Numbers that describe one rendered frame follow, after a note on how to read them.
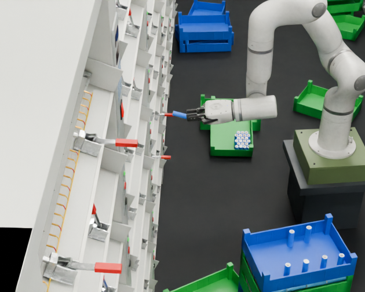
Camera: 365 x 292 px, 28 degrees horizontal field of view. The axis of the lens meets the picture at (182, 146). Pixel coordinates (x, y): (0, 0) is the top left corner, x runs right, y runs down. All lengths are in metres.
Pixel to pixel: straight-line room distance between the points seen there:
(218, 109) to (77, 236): 1.71
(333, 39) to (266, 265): 0.85
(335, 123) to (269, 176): 0.61
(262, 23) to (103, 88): 1.24
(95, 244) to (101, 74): 0.30
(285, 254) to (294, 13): 0.79
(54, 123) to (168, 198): 2.43
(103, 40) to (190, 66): 2.87
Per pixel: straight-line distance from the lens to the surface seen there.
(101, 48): 1.28
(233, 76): 4.06
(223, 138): 3.53
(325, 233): 2.44
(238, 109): 2.68
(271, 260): 2.33
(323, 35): 2.63
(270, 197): 3.27
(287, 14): 2.49
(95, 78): 1.31
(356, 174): 2.96
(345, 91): 2.74
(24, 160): 0.78
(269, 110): 2.68
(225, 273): 2.89
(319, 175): 2.91
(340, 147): 2.96
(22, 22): 1.03
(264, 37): 2.51
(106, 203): 1.37
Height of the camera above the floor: 2.18
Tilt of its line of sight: 38 degrees down
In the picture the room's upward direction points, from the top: straight up
